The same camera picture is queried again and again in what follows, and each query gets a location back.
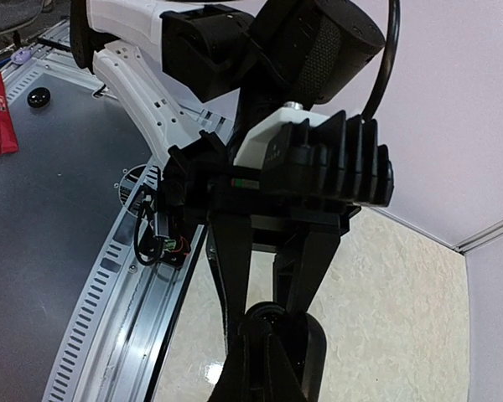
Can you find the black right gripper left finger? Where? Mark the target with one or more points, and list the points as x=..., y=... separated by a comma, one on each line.
x=244, y=373

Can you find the black oval charging case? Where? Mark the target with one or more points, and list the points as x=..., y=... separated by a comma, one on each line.
x=303, y=340

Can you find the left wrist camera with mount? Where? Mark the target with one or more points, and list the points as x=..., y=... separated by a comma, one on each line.
x=302, y=154

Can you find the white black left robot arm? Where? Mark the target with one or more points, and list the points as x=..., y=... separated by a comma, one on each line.
x=182, y=68

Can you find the aluminium corner frame post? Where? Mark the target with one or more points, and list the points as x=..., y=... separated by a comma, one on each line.
x=484, y=237

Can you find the black round knob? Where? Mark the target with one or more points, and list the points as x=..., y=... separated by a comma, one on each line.
x=38, y=98

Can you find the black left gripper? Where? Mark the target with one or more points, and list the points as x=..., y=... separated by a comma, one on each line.
x=201, y=186

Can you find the aluminium front rail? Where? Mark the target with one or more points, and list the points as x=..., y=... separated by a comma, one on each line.
x=120, y=330

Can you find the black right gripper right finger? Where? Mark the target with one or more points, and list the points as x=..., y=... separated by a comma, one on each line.
x=282, y=384

